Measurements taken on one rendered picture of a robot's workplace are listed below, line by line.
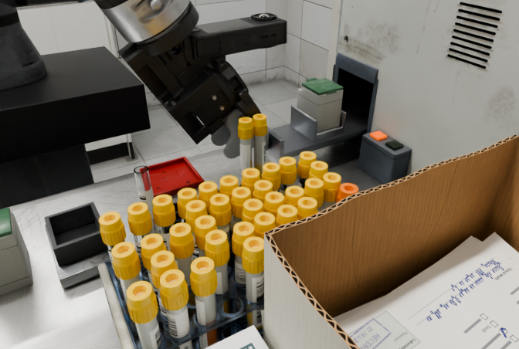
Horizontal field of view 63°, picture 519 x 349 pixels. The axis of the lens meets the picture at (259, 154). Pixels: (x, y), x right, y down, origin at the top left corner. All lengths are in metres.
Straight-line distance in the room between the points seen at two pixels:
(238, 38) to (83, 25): 1.65
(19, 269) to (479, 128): 0.46
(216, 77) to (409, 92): 0.23
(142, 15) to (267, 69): 2.85
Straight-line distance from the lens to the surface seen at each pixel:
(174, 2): 0.40
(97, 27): 2.07
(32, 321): 0.44
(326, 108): 0.55
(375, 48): 0.56
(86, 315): 0.42
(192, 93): 0.43
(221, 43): 0.44
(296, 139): 0.56
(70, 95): 0.65
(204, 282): 0.27
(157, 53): 0.42
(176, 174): 0.57
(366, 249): 0.32
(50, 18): 2.04
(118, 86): 0.66
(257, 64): 3.17
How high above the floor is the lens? 1.19
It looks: 31 degrees down
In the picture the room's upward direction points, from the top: straight up
